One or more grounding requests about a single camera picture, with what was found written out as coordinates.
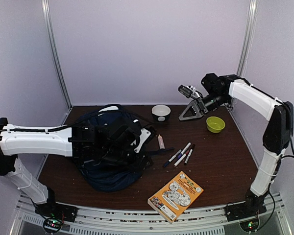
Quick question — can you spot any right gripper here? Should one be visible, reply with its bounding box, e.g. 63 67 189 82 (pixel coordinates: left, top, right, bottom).
179 91 230 121

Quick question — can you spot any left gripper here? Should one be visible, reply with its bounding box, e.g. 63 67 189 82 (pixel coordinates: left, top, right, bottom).
100 146 154 175

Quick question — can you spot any navy blue student backpack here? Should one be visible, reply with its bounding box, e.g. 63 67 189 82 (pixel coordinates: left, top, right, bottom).
77 104 176 193

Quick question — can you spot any orange cartoon paperback book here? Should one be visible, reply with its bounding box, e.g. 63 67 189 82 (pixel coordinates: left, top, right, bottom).
147 171 204 224

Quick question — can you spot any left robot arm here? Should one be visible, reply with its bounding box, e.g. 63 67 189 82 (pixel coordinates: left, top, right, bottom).
0 104 154 217

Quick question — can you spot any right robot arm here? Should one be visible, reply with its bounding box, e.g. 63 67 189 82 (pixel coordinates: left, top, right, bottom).
178 73 294 216

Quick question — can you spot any lime green bowl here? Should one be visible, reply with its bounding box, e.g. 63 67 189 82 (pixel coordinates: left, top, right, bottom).
206 116 225 134

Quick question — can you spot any black and white bowl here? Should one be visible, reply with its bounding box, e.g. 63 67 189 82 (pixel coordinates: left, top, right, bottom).
151 105 171 122

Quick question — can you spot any white marker black cap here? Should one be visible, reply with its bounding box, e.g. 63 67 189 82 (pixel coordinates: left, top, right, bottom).
180 142 191 155

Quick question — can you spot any white marker red cap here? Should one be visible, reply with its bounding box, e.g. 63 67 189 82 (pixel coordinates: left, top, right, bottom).
184 144 196 165

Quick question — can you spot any small pink glue bottle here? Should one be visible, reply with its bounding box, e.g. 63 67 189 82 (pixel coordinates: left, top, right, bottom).
157 135 165 149

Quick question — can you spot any white marker dark cap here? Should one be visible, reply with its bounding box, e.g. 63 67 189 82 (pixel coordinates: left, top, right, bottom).
173 153 187 167

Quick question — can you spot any white marker blue cap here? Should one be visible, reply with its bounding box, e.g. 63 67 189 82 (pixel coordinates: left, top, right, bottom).
163 149 182 168

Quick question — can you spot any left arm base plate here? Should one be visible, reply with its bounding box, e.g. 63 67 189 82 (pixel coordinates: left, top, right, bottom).
34 203 78 222

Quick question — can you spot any right aluminium frame post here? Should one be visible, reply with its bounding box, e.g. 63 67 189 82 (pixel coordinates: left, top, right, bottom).
236 0 258 77

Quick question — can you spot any aluminium frame post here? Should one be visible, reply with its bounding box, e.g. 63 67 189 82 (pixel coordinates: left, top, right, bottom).
236 0 258 77
41 0 73 111

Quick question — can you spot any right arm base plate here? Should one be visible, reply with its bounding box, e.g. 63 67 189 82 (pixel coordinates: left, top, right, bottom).
224 203 267 222

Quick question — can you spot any front aluminium rail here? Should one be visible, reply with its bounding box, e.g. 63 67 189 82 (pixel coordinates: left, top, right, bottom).
7 193 294 235

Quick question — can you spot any left aluminium frame post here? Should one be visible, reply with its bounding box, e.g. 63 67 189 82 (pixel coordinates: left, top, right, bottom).
41 0 73 111

